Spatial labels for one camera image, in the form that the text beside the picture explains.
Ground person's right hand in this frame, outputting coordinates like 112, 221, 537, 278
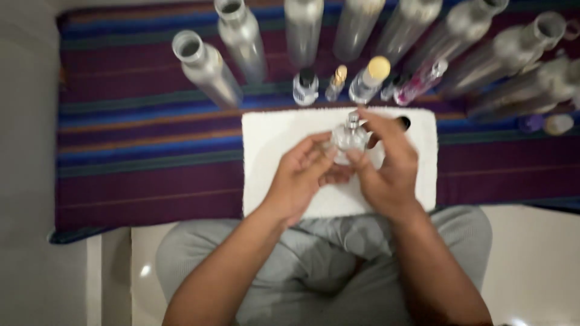
346, 108, 423, 223

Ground person's left hand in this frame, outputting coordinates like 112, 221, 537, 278
262, 131, 355, 228

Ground clear round glass perfume bottle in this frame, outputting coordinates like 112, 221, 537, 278
331, 110, 370, 165

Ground white towel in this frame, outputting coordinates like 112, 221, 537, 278
241, 106, 439, 220

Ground small dark-capped spray bottle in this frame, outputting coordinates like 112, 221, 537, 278
380, 74, 405, 102

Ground white bottle with black cap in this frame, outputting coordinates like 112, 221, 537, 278
292, 68, 320, 107

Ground person's grey trousers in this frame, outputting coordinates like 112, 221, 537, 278
155, 205, 494, 326

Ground pink perfume bottle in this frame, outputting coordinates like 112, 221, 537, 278
393, 59, 449, 107

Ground clear bottle with round gold cap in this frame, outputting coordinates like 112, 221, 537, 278
348, 56, 392, 105

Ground slim bottle with gold cap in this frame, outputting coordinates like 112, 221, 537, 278
325, 65, 348, 102

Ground row of tall aluminium bottles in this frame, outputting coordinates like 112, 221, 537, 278
171, 0, 580, 119

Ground small purple bottle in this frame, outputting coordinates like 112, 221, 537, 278
519, 114, 545, 134

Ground purple striped woven cloth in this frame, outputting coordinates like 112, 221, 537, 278
47, 0, 580, 245

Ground beige round cap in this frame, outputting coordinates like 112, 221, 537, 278
544, 113, 575, 136

